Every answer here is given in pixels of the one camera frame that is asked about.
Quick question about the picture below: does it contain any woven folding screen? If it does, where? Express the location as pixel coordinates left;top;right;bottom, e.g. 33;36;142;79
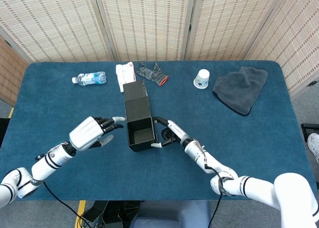
0;0;319;107

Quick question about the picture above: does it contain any blue table cloth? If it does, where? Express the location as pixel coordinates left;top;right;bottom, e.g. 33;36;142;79
0;60;318;201

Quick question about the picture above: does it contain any dark grey towel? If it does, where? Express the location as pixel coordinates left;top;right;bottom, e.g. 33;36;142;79
212;66;269;117

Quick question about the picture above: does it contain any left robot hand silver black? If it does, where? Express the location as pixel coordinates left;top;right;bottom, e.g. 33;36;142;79
69;115;126;151

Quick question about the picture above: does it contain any white tissue packet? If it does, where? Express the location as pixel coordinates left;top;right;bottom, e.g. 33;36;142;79
115;62;137;93

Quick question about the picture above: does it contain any white floral paper cup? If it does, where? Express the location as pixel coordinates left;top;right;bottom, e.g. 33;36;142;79
193;69;210;90

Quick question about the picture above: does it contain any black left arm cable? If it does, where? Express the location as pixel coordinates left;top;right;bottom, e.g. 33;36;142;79
42;182;94;228

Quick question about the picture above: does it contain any clear plastic water bottle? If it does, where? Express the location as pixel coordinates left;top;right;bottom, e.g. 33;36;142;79
72;72;107;86

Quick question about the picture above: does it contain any black cardboard box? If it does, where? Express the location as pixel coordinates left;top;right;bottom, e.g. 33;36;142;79
123;80;159;153

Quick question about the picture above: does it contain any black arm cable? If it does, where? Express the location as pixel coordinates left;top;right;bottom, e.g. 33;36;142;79
42;182;94;228
203;158;234;228

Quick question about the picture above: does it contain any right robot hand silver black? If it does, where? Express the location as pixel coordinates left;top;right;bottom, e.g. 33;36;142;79
151;116;193;149

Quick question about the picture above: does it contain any grey knit glove red cuff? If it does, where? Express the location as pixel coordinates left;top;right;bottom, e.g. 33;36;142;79
136;61;169;87

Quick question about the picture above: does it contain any white sneaker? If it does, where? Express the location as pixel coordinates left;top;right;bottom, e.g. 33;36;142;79
307;133;319;164

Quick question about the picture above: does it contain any black stand beside table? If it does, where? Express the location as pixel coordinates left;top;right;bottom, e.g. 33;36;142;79
301;122;319;141

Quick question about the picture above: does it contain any blue grey robot torso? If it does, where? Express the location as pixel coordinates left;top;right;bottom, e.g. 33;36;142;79
129;200;212;228

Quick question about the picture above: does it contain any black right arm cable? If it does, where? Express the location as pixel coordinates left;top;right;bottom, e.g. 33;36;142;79
203;158;234;228

